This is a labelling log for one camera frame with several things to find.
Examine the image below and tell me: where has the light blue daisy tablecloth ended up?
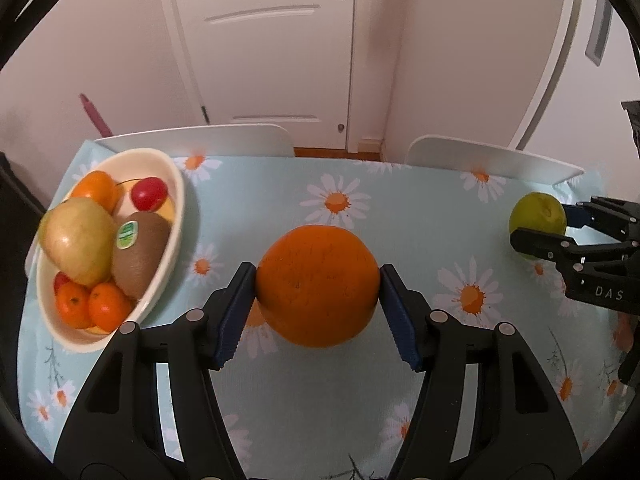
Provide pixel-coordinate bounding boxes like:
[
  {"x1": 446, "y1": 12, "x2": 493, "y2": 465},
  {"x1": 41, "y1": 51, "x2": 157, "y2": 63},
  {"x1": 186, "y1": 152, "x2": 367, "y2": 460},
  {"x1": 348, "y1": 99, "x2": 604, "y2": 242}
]
[{"x1": 17, "y1": 137, "x2": 634, "y2": 480}]

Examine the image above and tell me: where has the pink plastic object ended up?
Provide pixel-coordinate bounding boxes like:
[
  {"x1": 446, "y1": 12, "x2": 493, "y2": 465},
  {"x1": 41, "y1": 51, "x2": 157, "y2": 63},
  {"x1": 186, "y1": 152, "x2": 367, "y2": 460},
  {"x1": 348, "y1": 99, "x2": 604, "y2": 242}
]
[{"x1": 78, "y1": 92, "x2": 115, "y2": 139}]

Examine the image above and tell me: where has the brown kiwi with sticker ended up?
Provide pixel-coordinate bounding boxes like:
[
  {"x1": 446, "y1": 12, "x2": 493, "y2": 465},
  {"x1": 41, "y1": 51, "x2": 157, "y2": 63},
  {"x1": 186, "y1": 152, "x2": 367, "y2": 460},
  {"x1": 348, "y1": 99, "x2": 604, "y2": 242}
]
[{"x1": 111, "y1": 211, "x2": 172, "y2": 301}]

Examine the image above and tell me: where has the small kumquat orange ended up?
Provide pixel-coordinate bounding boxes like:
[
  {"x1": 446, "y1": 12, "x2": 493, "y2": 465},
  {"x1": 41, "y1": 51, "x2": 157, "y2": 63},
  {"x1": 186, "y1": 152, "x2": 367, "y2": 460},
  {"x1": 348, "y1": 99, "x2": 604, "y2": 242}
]
[
  {"x1": 88, "y1": 282, "x2": 134, "y2": 334},
  {"x1": 55, "y1": 281, "x2": 94, "y2": 330}
]

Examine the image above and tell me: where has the cream cartoon print bowl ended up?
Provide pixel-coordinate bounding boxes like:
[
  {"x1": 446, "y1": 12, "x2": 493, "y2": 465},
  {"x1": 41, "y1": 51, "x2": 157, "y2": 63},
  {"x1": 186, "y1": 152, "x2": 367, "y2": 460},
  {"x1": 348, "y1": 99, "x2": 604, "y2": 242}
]
[{"x1": 26, "y1": 148, "x2": 187, "y2": 354}]

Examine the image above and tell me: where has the yellow-brown pear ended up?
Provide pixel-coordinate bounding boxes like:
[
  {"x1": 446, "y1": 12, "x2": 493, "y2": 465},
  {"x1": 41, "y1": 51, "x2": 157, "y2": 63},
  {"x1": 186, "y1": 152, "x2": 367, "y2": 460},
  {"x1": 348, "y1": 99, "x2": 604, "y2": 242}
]
[{"x1": 39, "y1": 197, "x2": 117, "y2": 287}]

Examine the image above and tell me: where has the grey cabinet handle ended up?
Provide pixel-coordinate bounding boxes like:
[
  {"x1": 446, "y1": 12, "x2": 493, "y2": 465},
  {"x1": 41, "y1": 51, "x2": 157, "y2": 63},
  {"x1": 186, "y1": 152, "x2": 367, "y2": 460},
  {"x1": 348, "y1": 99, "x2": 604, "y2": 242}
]
[{"x1": 584, "y1": 0, "x2": 614, "y2": 66}]

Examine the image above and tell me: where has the white cabinet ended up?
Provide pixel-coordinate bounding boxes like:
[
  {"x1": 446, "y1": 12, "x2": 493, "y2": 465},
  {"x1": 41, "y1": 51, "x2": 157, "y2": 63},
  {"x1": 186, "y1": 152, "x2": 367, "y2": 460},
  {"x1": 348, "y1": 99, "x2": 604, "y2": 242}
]
[{"x1": 514, "y1": 0, "x2": 640, "y2": 182}]

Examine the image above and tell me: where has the mandarin orange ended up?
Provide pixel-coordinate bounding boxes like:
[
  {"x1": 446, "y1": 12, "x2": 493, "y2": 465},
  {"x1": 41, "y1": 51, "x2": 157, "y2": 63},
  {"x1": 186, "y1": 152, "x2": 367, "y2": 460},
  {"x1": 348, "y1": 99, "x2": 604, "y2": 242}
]
[{"x1": 70, "y1": 170, "x2": 124, "y2": 214}]

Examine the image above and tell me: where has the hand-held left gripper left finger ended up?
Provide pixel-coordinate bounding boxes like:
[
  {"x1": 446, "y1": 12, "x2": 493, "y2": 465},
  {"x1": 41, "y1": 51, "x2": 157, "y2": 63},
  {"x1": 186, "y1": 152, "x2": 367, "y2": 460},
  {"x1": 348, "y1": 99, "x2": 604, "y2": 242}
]
[{"x1": 52, "y1": 261, "x2": 258, "y2": 480}]

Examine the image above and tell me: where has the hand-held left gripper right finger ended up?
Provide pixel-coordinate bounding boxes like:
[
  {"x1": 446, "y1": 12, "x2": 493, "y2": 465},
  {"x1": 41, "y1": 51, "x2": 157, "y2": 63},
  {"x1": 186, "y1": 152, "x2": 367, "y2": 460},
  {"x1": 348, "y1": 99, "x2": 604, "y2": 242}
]
[{"x1": 379, "y1": 263, "x2": 584, "y2": 480}]

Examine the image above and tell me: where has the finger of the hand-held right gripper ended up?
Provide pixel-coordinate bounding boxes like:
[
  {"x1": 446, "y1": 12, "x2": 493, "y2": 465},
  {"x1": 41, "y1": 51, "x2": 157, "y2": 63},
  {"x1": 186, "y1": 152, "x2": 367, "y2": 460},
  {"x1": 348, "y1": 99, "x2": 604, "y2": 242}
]
[
  {"x1": 562, "y1": 195, "x2": 640, "y2": 242},
  {"x1": 509, "y1": 227, "x2": 585, "y2": 267}
]

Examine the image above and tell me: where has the large orange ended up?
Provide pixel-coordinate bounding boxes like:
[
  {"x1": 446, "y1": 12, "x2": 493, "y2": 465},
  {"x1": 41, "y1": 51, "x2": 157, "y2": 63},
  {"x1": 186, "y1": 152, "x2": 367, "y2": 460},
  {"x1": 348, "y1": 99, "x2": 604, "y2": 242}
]
[{"x1": 255, "y1": 225, "x2": 381, "y2": 349}]

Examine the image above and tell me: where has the black jacket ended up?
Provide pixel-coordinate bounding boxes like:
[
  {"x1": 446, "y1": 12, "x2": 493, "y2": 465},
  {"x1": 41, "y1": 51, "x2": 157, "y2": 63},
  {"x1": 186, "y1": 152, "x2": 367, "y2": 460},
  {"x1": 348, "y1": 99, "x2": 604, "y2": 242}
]
[{"x1": 0, "y1": 152, "x2": 49, "y2": 228}]

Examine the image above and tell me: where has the white panel door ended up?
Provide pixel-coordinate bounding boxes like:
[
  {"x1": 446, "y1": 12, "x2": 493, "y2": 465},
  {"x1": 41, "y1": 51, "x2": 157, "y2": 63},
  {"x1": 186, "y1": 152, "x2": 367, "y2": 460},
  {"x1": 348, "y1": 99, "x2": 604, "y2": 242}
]
[{"x1": 154, "y1": 0, "x2": 359, "y2": 151}]

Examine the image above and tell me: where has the small green fruit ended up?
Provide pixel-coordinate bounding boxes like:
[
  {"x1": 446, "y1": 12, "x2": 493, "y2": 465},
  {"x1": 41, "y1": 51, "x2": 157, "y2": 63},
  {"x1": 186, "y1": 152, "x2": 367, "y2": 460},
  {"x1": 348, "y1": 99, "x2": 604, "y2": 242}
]
[{"x1": 509, "y1": 192, "x2": 569, "y2": 261}]

